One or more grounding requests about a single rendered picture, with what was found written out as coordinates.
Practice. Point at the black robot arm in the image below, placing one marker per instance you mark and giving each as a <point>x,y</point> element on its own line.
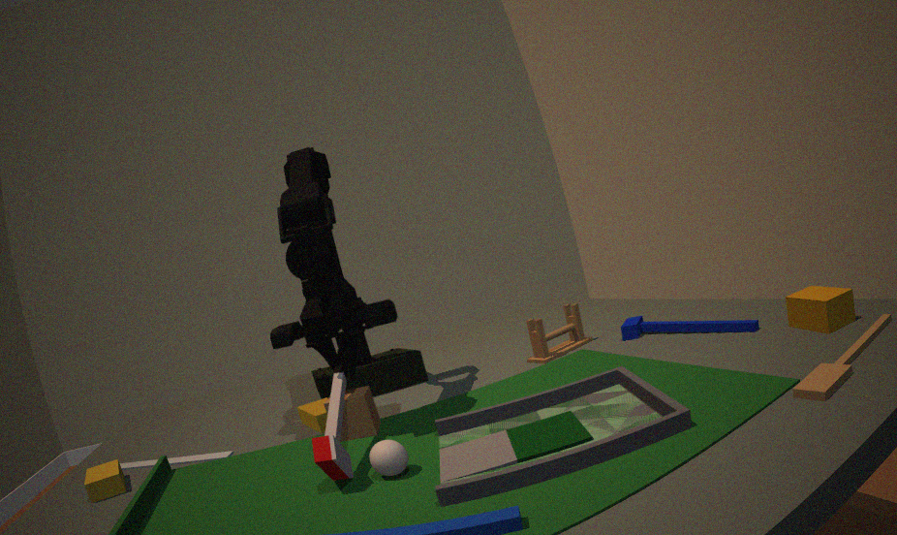
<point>306,217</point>

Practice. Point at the green flat mat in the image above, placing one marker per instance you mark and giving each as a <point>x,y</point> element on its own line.
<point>280,490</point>

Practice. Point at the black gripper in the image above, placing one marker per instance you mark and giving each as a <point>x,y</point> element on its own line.
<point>374,314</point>

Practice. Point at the beige ball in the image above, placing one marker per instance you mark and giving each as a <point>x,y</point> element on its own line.
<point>389,457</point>

